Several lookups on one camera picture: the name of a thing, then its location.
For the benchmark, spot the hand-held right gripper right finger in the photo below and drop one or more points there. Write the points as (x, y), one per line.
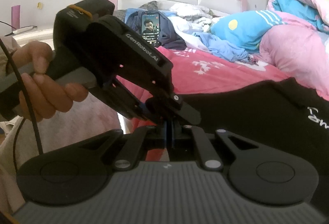
(174, 136)

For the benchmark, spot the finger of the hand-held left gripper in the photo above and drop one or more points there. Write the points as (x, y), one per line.
(180, 109)
(131, 100)

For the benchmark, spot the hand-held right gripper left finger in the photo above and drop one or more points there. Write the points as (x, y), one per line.
(165, 136)

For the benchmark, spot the black t-shirt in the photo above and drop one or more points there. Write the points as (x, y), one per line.
(244, 111)

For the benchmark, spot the person's left forearm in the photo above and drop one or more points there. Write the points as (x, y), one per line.
(6, 59)

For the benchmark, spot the person's left hand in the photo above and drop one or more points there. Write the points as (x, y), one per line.
(43, 100)

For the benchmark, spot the yellow rubber band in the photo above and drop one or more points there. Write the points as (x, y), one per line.
(82, 11)

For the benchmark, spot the smartphone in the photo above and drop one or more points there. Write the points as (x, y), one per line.
(151, 29)

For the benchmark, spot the person's pale fleece clothing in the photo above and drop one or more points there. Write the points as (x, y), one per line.
(72, 121)

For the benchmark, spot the navy garment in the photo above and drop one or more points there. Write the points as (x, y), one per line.
(172, 36)

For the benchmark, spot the white nightstand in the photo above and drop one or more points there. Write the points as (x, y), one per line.
(33, 36)

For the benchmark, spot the light blue garment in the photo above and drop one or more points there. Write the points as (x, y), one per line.
(223, 47)

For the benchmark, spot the white grey patterned blanket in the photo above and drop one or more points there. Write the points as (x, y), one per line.
(192, 12)

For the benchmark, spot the purple box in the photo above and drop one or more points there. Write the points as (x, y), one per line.
(16, 17)

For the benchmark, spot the blue cartoon pillow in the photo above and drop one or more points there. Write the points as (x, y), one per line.
(241, 31)

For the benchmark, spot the pink grey floral quilt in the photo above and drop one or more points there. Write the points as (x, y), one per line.
(290, 54)

